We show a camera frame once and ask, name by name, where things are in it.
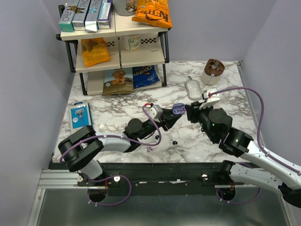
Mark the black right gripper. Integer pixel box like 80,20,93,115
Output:
184,100,217,142

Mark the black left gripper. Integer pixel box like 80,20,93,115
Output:
138,108,182,141

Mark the lavender earbud charging case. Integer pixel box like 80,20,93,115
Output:
172,103,186,115

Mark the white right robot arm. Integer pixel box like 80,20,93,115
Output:
185,102,301,208

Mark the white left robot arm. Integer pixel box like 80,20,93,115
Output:
58,103,185,186

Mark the brown paper cup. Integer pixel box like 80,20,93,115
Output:
201,59,225,85

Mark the blue doritos bag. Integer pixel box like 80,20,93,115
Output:
132,65,160,89

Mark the tan chips bag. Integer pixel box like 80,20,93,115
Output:
102,68,134,96

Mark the beige tiered shelf rack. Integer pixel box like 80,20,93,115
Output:
56,12,169,96

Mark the white printed mug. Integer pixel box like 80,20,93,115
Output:
123,34,141,51

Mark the blue razor package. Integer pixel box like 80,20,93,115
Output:
68,102,93,134

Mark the orange snack bag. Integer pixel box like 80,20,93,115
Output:
80,38,111,67

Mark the orange kettle chips bag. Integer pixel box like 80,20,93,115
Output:
132,0,173,29

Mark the purple blue toothpaste box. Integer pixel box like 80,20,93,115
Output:
97,0,113,30

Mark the grey cartoon mug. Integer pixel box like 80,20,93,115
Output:
112,0,137,16

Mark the silver blue toothpaste box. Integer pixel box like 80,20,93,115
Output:
85,0,103,32

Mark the teal toothpaste box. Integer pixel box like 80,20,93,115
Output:
59,0,79,32

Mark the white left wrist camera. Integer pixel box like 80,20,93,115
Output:
148,105,163,119

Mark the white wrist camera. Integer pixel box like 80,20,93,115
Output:
199,88,220,109
148,105,163,119

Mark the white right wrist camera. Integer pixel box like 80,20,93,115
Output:
199,88,220,109

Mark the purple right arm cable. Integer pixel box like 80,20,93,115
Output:
208,86,301,205

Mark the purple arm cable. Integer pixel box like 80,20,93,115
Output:
59,103,163,207
208,86,301,205

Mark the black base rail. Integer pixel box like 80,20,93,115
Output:
76,161,236,200

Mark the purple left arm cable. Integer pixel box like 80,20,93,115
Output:
59,103,163,207

